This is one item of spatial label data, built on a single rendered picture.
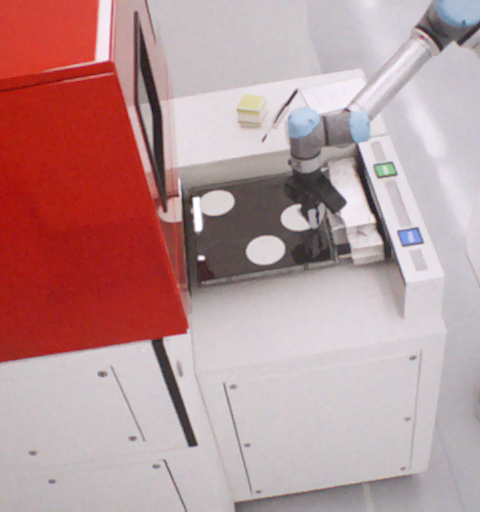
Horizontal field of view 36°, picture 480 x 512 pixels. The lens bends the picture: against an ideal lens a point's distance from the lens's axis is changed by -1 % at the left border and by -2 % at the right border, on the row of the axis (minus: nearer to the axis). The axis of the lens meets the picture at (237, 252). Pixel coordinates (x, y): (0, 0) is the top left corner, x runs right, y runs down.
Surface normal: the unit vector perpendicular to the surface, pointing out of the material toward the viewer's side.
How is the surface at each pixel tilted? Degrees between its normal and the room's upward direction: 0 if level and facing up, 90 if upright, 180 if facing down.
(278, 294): 0
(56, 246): 90
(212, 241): 0
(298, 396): 90
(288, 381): 90
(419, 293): 90
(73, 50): 0
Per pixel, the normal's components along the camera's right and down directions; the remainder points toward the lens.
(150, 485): 0.10, 0.72
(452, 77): -0.13, -0.68
